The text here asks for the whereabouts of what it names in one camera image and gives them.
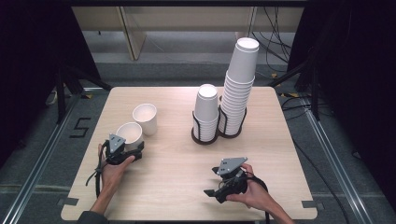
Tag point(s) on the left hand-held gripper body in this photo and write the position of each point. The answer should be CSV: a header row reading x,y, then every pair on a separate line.
x,y
115,144

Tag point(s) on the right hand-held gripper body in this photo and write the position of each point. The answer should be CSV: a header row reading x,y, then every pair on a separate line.
x,y
230,165

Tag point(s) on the white paper cup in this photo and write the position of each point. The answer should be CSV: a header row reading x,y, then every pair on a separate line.
x,y
148,126
129,132

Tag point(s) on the short stack of white cups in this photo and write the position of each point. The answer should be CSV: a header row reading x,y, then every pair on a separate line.
x,y
206,109

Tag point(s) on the tall stack of white cups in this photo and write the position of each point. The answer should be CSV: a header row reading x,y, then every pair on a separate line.
x,y
241,68

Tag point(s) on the person's left hand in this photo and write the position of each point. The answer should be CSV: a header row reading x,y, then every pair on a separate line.
x,y
112,174

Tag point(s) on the person's right hand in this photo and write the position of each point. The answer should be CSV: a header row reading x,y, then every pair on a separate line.
x,y
255,194

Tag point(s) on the black tape mark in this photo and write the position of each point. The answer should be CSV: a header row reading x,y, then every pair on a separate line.
x,y
68,201
311,204

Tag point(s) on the black metal stand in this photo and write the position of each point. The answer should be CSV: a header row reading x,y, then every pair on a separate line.
x,y
315,93
60,93

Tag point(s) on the yellow tape piece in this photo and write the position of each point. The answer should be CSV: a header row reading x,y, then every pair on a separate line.
x,y
274,75
292,95

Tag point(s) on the beige wooden board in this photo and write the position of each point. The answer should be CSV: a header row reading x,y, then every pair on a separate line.
x,y
132,34

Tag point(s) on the dark curtain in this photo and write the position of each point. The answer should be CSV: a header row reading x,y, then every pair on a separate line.
x,y
28,62
358,77

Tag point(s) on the metal floor rail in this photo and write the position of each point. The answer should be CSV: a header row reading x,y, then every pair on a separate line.
x,y
34,177
333,161

